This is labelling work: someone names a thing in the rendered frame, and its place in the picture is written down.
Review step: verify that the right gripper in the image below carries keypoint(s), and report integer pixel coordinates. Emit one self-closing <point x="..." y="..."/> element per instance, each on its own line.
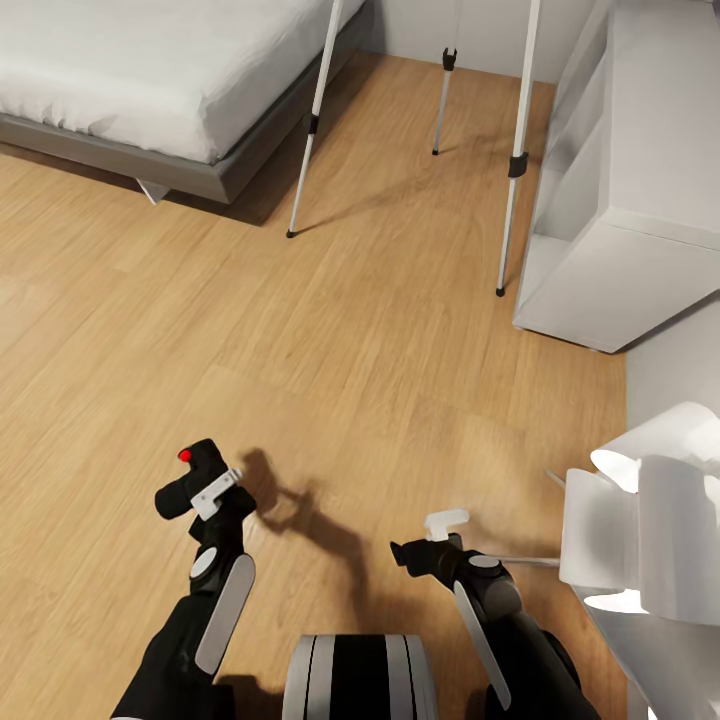
<point x="423" y="557"/>

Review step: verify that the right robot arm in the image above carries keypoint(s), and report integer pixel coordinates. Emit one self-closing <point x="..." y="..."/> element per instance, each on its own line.
<point x="531" y="671"/>

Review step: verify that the camera tripod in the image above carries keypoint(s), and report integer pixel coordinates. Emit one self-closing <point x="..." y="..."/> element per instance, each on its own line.
<point x="519" y="160"/>

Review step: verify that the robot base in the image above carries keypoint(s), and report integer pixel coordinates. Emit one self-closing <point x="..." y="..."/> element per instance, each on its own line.
<point x="219" y="705"/>

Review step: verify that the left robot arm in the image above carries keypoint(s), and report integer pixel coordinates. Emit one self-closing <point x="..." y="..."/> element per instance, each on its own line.
<point x="182" y="660"/>

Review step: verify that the bed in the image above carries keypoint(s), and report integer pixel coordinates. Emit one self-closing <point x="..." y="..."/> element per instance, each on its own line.
<point x="193" y="95"/>

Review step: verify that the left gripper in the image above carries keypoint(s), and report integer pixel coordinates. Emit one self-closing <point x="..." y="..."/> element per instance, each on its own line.
<point x="235" y="506"/>

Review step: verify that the digital camera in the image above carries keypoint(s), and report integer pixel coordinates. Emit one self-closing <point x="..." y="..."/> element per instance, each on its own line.
<point x="206" y="465"/>

